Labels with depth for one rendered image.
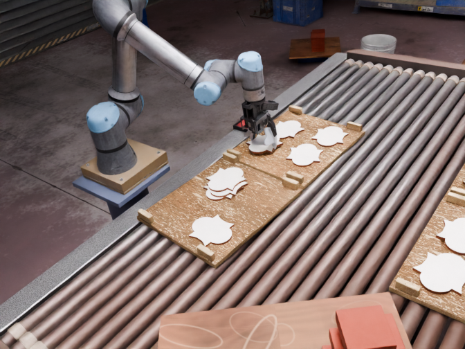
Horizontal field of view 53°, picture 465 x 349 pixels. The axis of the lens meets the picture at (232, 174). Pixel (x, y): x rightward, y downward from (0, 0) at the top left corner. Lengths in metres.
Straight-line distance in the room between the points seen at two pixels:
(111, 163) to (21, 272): 1.37
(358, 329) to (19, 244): 2.68
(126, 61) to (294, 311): 1.05
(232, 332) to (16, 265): 2.16
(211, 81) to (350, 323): 0.94
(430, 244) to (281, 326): 0.53
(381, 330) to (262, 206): 0.82
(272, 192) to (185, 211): 0.29
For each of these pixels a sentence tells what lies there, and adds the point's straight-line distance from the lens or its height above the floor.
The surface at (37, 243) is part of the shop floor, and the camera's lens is 3.12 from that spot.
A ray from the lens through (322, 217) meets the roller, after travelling 1.43.
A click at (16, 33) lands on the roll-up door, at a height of 0.31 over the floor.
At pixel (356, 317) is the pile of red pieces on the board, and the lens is 0.72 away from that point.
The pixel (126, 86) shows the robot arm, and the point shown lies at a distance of 1.75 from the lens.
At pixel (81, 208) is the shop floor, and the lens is 3.26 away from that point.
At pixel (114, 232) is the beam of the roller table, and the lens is 1.51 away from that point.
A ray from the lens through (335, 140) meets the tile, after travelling 1.74.
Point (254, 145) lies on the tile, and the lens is 1.71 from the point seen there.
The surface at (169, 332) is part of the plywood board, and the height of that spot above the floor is 1.04.
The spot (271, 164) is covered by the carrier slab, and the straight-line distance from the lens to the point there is 1.64.
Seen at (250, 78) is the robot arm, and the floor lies 1.24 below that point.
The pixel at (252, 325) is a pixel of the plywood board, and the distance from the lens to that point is 1.02.
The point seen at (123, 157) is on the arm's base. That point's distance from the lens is 1.75.
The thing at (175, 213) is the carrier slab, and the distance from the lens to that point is 1.48.
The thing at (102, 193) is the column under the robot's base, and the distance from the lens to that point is 1.77.
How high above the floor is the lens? 1.86
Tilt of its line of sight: 35 degrees down
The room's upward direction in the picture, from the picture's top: 7 degrees counter-clockwise
